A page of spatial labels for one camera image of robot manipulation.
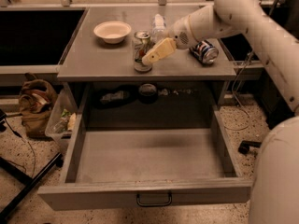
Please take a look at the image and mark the brown fabric bag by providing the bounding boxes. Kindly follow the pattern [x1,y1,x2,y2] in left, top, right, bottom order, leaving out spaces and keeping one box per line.
[19,73,58,139]

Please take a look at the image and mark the white paper bowl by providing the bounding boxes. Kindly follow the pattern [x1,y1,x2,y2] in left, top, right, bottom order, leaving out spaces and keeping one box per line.
[93,21,132,44]

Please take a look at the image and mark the blue pepsi can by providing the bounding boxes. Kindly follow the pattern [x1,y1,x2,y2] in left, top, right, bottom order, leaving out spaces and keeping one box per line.
[189,40,219,65]

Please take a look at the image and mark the grey hanging cable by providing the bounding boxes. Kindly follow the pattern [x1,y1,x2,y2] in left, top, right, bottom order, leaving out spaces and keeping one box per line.
[223,49,255,132]

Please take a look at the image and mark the black office chair base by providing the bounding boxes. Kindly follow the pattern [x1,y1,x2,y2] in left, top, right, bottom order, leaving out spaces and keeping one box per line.
[238,140,262,155]

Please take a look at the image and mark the grey open top drawer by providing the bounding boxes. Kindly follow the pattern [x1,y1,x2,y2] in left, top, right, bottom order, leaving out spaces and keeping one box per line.
[38,83,251,210]

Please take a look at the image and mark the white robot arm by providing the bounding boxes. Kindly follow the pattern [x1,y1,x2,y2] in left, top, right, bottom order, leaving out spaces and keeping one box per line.
[142,0,299,224]

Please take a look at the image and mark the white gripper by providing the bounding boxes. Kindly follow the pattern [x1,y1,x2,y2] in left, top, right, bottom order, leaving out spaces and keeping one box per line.
[142,15,199,65]

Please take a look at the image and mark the black metal stand legs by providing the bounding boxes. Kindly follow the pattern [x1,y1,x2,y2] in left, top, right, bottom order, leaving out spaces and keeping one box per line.
[0,109,64,222]

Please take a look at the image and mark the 7up soda can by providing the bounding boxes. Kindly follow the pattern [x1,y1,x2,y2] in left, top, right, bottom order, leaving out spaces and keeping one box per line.
[132,30,152,73]

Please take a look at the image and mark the clear plastic water bottle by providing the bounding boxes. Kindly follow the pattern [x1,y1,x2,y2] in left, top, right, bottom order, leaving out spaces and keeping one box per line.
[151,14,166,44]

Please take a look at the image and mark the black drawer handle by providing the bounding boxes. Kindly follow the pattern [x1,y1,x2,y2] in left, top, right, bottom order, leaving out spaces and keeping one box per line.
[136,194,172,207]

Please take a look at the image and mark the clear plastic bin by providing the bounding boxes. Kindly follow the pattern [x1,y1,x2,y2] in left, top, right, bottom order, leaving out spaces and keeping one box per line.
[45,90,77,148]

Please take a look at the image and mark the grey cabinet counter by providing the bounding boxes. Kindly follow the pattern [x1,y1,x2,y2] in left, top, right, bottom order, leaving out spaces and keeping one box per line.
[58,4,235,82]

